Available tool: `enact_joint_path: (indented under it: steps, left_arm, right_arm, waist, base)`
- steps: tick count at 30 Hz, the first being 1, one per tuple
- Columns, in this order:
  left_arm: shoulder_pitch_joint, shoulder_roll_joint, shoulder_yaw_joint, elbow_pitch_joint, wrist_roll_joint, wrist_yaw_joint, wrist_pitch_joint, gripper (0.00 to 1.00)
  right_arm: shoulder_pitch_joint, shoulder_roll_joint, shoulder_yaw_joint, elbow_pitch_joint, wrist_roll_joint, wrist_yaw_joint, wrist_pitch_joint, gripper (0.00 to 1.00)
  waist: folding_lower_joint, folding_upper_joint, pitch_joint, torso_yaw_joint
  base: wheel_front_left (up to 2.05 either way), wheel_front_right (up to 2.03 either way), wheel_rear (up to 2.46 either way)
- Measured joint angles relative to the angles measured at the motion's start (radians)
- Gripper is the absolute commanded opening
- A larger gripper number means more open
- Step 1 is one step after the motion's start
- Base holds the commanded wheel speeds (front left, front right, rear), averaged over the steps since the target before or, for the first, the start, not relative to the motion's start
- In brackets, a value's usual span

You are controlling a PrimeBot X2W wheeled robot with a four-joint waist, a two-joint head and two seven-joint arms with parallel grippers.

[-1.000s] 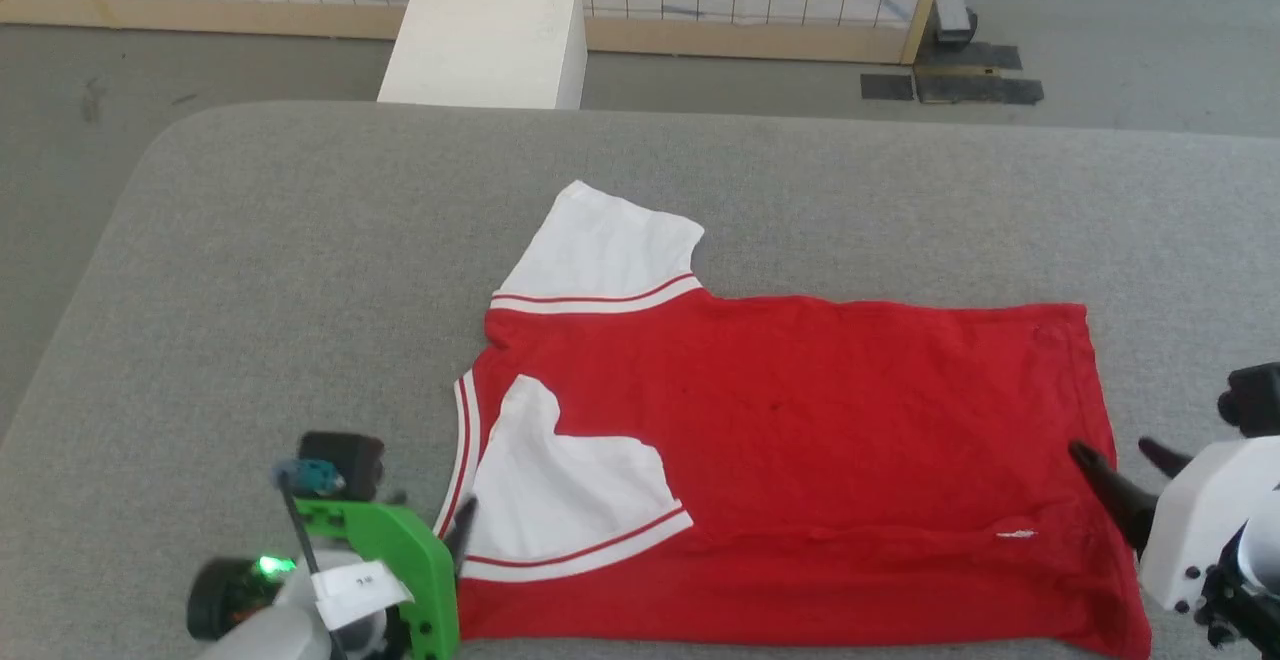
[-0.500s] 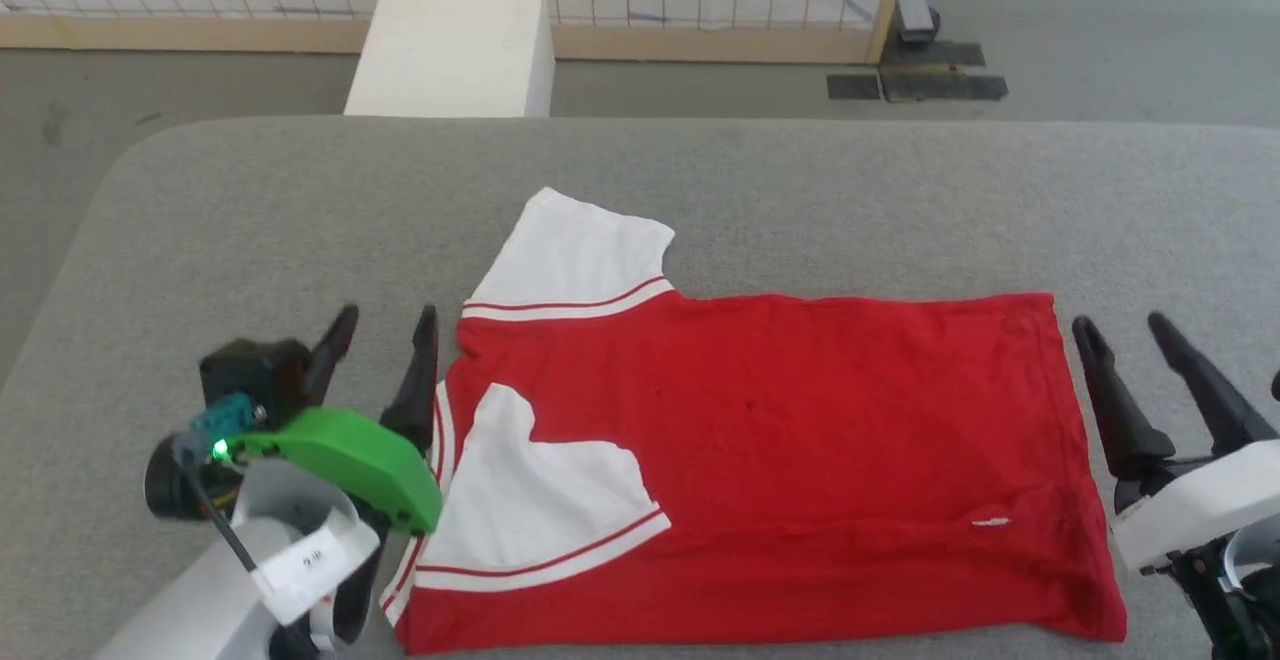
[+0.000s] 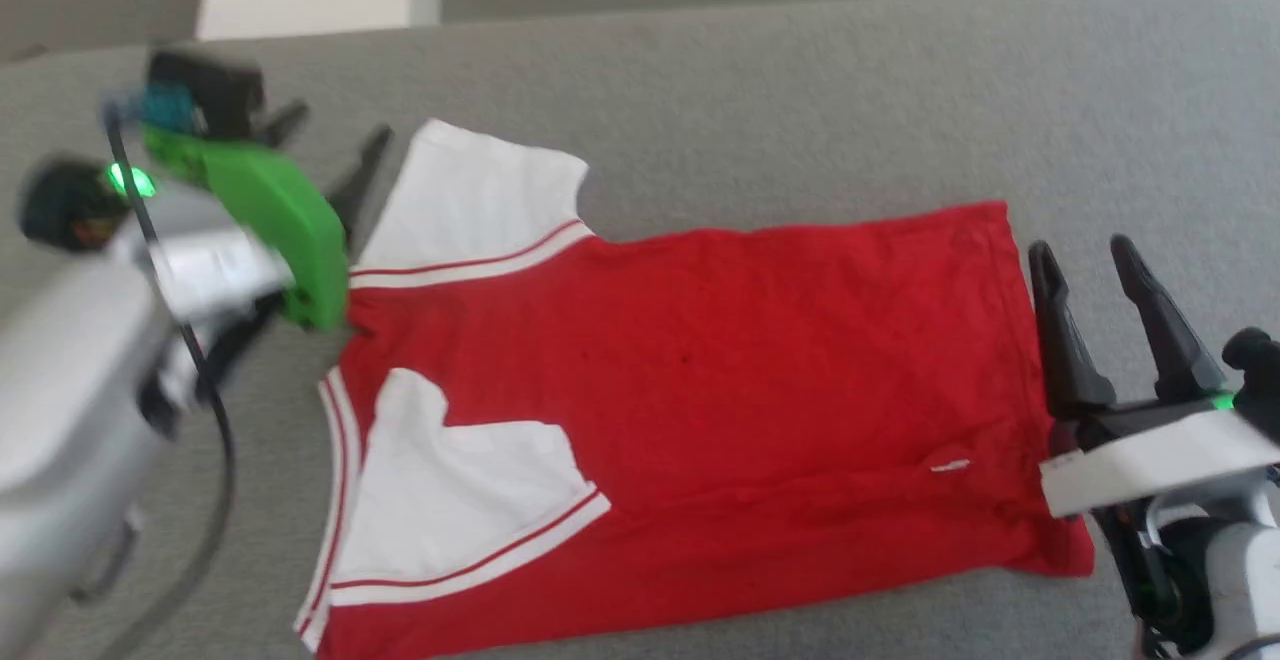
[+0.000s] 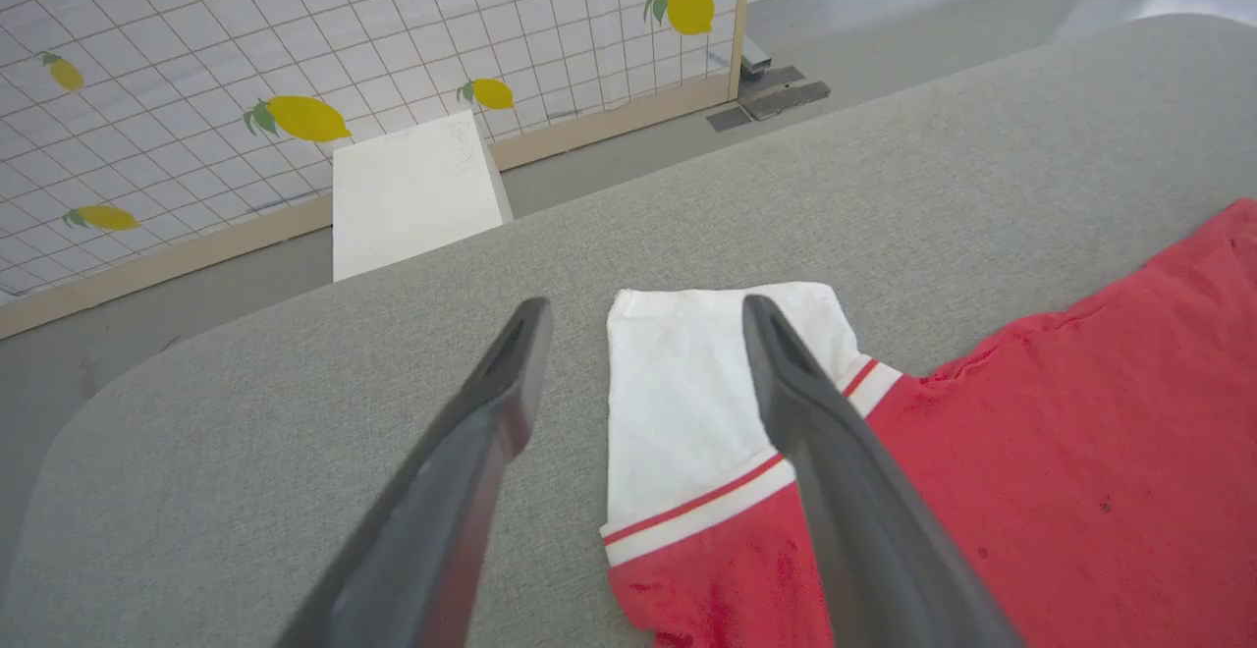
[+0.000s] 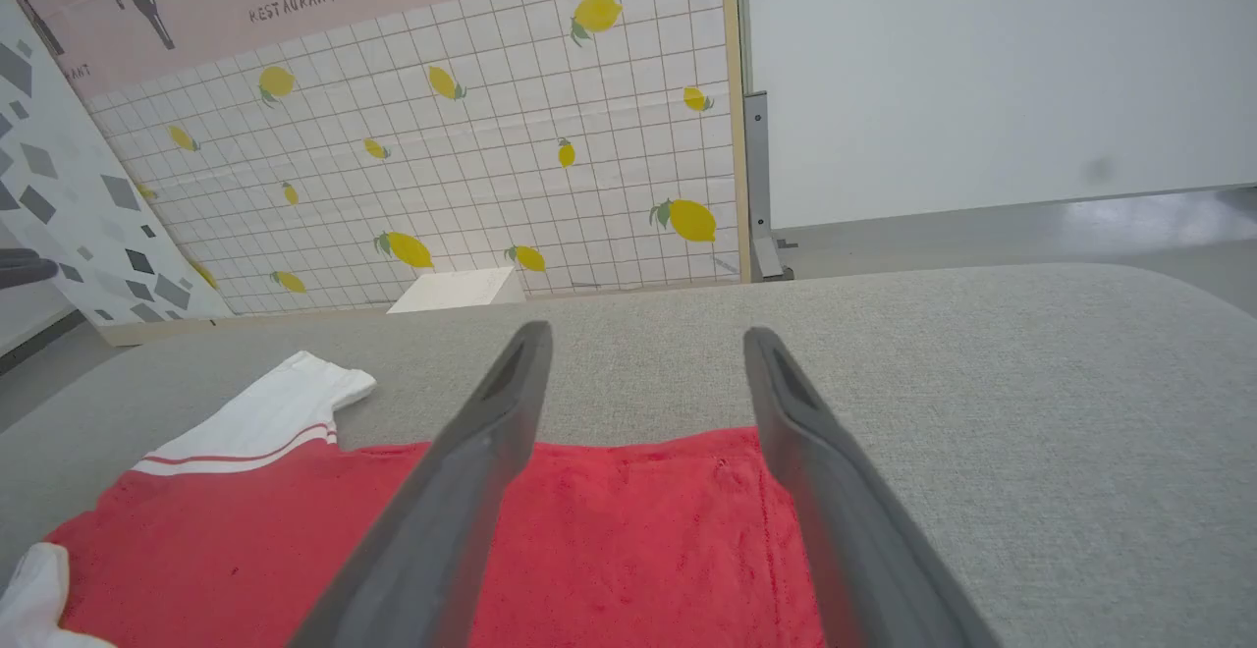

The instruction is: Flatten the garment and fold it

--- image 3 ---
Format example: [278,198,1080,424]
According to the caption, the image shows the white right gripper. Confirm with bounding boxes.
[1028,235,1280,520]

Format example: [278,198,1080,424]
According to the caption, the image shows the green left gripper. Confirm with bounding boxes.
[143,100,394,332]

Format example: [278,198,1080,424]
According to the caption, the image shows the red and white basketball jersey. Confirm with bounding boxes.
[293,118,1097,660]

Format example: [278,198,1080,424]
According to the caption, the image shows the grey fabric sofa seat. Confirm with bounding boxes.
[0,0,1280,660]

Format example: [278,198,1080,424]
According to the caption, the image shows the teal left camera connector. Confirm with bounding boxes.
[104,85,198,137]

